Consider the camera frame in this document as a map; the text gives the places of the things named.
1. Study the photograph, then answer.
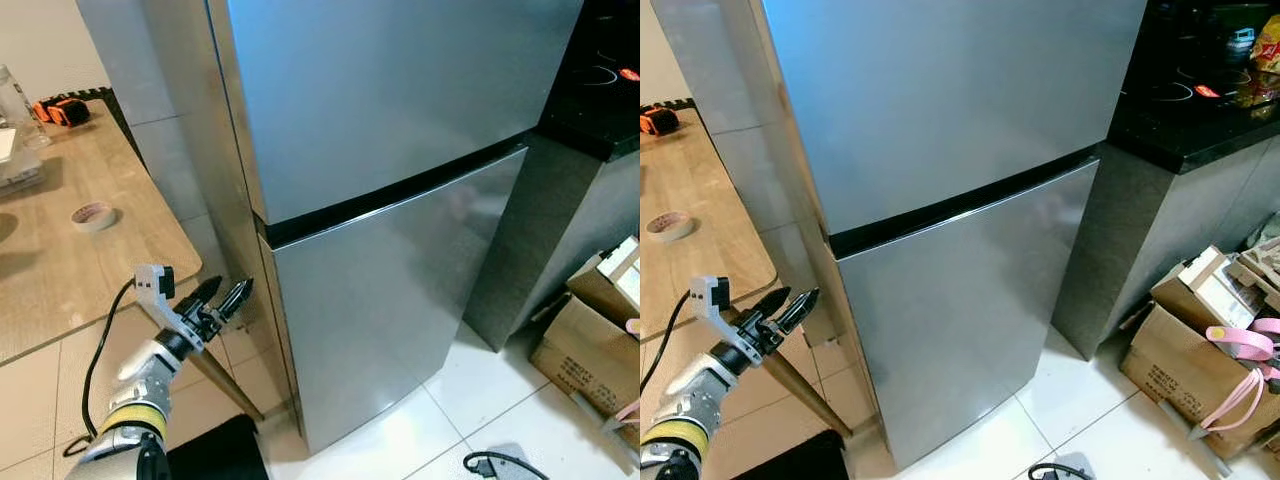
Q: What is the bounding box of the grey counter cabinet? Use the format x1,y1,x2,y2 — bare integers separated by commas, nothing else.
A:
465,132,641,351
1052,140,1280,361

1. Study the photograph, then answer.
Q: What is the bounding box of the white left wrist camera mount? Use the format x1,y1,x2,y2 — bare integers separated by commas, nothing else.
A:
134,264,191,341
690,276,746,353

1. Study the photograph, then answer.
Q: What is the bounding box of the small open cardboard box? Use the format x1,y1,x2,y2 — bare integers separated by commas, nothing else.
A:
567,235,641,326
1150,245,1263,331

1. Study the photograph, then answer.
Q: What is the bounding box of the silver fridge cabinet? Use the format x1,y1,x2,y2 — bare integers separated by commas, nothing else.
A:
715,0,896,471
140,0,306,456

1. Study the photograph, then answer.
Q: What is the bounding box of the orange and black tool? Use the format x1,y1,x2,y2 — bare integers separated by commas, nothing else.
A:
32,97,91,128
640,104,681,137

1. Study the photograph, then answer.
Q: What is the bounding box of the dark floor mat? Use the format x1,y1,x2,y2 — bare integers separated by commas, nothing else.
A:
700,430,851,480

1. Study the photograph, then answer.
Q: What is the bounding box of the black induction cooktop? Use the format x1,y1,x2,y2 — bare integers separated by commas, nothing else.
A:
565,30,641,96
1120,30,1261,116

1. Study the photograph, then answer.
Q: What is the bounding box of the clear glass jar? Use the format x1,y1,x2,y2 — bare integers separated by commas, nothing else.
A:
0,65,51,151

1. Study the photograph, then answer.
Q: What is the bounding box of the pink strap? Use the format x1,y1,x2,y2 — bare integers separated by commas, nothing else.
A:
612,318,641,426
1198,317,1280,436

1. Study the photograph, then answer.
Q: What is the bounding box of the wooden table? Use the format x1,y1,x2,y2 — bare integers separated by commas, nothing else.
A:
640,105,779,343
0,95,203,366

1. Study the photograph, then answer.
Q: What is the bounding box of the yellow snack packet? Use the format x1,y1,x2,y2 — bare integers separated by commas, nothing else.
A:
1250,15,1280,73

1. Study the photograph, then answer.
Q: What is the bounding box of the beige tape roll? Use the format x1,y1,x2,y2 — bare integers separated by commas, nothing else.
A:
72,202,119,234
645,211,697,244

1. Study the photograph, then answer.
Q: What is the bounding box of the grey metal bar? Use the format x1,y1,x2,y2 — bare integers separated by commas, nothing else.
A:
570,390,641,473
1160,400,1236,477

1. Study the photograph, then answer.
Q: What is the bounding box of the clear plastic container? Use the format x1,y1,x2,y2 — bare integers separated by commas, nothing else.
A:
0,128,46,196

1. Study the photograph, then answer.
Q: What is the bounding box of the wooden table leg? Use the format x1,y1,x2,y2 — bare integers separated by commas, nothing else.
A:
188,345,266,423
765,350,854,439

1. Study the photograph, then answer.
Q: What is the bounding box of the large brown cardboard box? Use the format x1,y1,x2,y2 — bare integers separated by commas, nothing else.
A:
1120,300,1280,459
530,292,641,441

